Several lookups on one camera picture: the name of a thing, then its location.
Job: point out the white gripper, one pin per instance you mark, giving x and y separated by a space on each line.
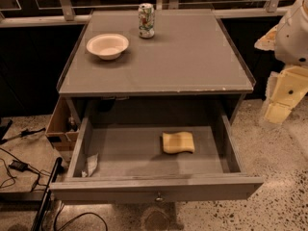
294 38

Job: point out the yellow sponge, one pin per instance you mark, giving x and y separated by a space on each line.
178 142

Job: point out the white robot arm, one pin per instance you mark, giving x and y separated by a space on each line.
289 42

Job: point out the grey counter cabinet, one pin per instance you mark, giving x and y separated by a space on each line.
191 53

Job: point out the metal drawer knob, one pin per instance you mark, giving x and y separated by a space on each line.
159 197

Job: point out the open grey top drawer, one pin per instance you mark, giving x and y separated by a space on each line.
132 166

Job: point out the green white soda can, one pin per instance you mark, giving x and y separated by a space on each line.
146 20

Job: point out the white bowl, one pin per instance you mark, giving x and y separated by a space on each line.
107 46

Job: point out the crumpled white paper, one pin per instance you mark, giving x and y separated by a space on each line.
91 165

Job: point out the cardboard box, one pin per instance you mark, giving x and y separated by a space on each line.
58 132

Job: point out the black tool on floor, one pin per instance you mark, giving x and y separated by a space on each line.
5 125

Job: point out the metal railing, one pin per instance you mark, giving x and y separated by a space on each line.
64 10

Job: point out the black power adapter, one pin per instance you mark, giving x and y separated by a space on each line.
19 166

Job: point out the black pole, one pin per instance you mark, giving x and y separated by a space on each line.
46 195

